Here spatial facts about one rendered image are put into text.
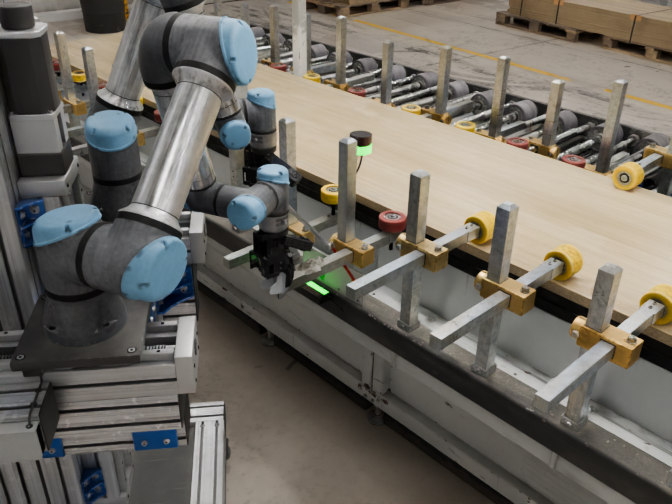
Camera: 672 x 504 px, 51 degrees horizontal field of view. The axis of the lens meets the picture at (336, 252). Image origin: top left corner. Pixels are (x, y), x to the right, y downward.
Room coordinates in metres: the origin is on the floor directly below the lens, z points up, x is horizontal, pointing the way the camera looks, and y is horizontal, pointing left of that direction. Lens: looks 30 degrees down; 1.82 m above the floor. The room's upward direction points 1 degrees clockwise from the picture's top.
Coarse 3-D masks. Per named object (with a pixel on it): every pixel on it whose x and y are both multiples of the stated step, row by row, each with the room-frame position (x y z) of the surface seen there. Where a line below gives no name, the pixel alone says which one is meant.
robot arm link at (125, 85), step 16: (144, 0) 1.70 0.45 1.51; (144, 16) 1.69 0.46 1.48; (128, 32) 1.69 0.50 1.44; (128, 48) 1.68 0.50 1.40; (128, 64) 1.68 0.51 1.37; (112, 80) 1.68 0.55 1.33; (128, 80) 1.67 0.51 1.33; (96, 96) 1.68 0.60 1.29; (112, 96) 1.66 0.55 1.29; (128, 96) 1.67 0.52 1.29; (96, 112) 1.66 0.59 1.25; (128, 112) 1.66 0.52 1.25
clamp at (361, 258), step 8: (336, 240) 1.72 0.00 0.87; (352, 240) 1.72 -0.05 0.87; (360, 240) 1.72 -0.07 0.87; (336, 248) 1.72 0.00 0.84; (344, 248) 1.70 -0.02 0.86; (352, 248) 1.67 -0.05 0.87; (360, 248) 1.67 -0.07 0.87; (368, 248) 1.67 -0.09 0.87; (360, 256) 1.65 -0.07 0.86; (368, 256) 1.66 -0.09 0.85; (360, 264) 1.65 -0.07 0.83; (368, 264) 1.66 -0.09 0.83
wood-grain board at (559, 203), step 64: (320, 128) 2.55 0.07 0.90; (384, 128) 2.56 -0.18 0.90; (448, 128) 2.57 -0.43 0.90; (384, 192) 1.98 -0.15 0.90; (448, 192) 1.98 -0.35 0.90; (512, 192) 1.99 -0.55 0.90; (576, 192) 2.00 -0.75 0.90; (640, 192) 2.00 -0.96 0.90; (512, 256) 1.59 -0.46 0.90; (640, 256) 1.60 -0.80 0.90
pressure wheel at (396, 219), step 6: (390, 210) 1.84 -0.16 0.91; (384, 216) 1.80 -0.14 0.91; (390, 216) 1.80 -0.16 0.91; (396, 216) 1.81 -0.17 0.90; (402, 216) 1.80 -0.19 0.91; (384, 222) 1.77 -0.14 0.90; (390, 222) 1.76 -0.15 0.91; (396, 222) 1.76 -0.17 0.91; (402, 222) 1.77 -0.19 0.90; (384, 228) 1.77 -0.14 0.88; (390, 228) 1.76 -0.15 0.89; (396, 228) 1.76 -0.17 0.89; (402, 228) 1.77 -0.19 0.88; (390, 246) 1.80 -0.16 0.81
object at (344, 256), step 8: (384, 232) 1.79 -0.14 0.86; (400, 232) 1.80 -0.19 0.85; (368, 240) 1.74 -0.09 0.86; (376, 240) 1.74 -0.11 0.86; (384, 240) 1.76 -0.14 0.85; (392, 240) 1.78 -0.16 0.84; (376, 248) 1.74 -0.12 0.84; (328, 256) 1.64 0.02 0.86; (336, 256) 1.64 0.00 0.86; (344, 256) 1.65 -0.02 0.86; (352, 256) 1.67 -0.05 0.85; (328, 264) 1.61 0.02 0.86; (336, 264) 1.63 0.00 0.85; (344, 264) 1.65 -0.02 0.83; (296, 272) 1.56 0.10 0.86; (304, 272) 1.56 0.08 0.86; (320, 272) 1.59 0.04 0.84; (328, 272) 1.61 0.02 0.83; (296, 280) 1.53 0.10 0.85; (304, 280) 1.55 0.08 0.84
